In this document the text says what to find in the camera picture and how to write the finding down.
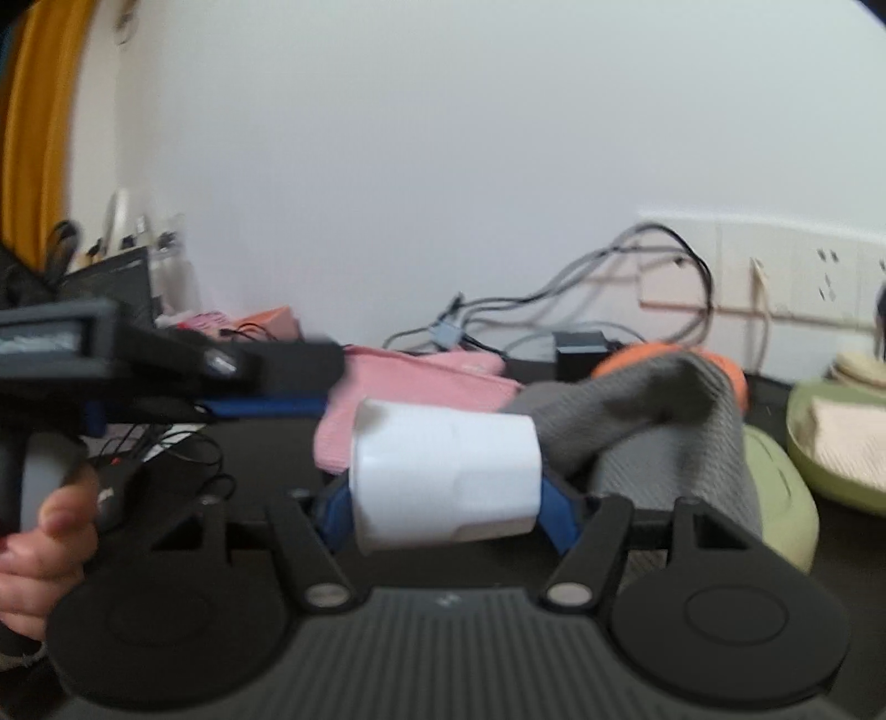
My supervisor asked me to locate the beige knitted cloth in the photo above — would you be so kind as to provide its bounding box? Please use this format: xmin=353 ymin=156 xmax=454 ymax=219
xmin=806 ymin=398 xmax=886 ymax=489

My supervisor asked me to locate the white double wall socket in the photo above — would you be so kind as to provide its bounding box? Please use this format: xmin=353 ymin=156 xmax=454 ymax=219
xmin=854 ymin=242 xmax=886 ymax=330

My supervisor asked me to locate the person's left hand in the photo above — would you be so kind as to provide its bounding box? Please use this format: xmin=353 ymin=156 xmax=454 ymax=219
xmin=0 ymin=476 xmax=101 ymax=641

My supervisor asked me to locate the pink box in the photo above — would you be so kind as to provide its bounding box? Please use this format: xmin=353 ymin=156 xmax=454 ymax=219
xmin=235 ymin=306 xmax=302 ymax=342

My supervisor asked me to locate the white cable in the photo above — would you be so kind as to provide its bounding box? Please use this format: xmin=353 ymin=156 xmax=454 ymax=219
xmin=751 ymin=256 xmax=777 ymax=378

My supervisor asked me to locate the orange rounded object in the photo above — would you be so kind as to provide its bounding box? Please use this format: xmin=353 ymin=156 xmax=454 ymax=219
xmin=591 ymin=342 xmax=749 ymax=416

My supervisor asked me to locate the light green bowl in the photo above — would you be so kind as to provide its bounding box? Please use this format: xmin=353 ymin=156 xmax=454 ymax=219
xmin=785 ymin=379 xmax=886 ymax=517

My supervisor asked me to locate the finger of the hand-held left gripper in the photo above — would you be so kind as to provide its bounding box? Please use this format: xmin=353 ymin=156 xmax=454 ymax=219
xmin=142 ymin=396 xmax=333 ymax=425
xmin=200 ymin=339 xmax=347 ymax=400

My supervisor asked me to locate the light green plate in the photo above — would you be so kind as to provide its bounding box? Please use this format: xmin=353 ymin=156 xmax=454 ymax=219
xmin=740 ymin=424 xmax=821 ymax=574

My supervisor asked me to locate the white cup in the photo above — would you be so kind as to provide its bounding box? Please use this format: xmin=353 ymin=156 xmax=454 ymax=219
xmin=349 ymin=398 xmax=544 ymax=555

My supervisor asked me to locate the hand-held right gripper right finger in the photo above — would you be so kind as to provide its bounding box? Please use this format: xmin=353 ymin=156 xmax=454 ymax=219
xmin=538 ymin=476 xmax=771 ymax=611

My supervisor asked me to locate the yellow curtain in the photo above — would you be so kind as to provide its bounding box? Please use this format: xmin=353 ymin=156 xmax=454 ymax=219
xmin=0 ymin=0 xmax=98 ymax=271

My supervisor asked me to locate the pink woven cloth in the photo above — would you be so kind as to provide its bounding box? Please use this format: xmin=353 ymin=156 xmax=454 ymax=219
xmin=313 ymin=346 xmax=523 ymax=475

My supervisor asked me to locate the grey woven cloth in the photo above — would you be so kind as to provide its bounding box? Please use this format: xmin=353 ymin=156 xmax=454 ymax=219
xmin=505 ymin=349 xmax=766 ymax=541

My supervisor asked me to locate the grey cable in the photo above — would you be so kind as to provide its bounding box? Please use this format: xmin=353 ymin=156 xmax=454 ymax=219
xmin=384 ymin=225 xmax=652 ymax=354

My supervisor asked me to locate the white data port plate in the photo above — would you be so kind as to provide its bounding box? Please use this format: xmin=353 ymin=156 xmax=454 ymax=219
xmin=716 ymin=218 xmax=797 ymax=320

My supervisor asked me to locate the black cable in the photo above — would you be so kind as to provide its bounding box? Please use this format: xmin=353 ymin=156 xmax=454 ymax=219
xmin=443 ymin=223 xmax=715 ymax=356

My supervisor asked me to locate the white single wall socket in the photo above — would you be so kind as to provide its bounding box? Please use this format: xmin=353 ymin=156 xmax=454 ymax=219
xmin=789 ymin=232 xmax=863 ymax=323

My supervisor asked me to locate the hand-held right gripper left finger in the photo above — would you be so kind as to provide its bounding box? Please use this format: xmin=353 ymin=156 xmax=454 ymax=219
xmin=148 ymin=481 xmax=356 ymax=611

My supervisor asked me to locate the black power adapter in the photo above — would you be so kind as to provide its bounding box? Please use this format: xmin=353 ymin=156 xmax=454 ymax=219
xmin=554 ymin=331 xmax=624 ymax=382

